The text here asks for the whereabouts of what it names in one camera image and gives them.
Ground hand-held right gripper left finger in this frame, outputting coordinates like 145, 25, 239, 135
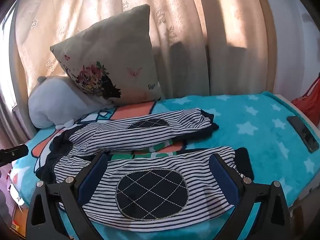
26, 152, 110, 240

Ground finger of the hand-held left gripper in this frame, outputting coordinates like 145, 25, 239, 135
0, 144, 29, 167

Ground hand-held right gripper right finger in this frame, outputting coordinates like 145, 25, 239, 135
209, 152, 293, 240

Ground navy white striped pants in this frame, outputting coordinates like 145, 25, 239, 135
35, 107, 254, 222

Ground brown side curtain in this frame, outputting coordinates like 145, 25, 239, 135
0, 80, 31, 148

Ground turquoise cartoon printed blanket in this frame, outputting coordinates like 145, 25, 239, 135
11, 91, 316, 240

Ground grey plush pillow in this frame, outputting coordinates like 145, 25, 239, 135
28, 76, 116, 129

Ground cream bed headboard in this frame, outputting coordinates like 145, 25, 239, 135
9, 4, 32, 140

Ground black smartphone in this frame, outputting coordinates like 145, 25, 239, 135
287, 116, 320, 153

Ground window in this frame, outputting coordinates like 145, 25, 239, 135
0, 5, 18, 110

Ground red cloth bag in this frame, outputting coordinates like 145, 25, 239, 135
291, 72, 320, 128

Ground beige floral print pillow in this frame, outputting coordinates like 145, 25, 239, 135
50, 4, 164, 105

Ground cream star pattern curtain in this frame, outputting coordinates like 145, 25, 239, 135
15, 0, 275, 98

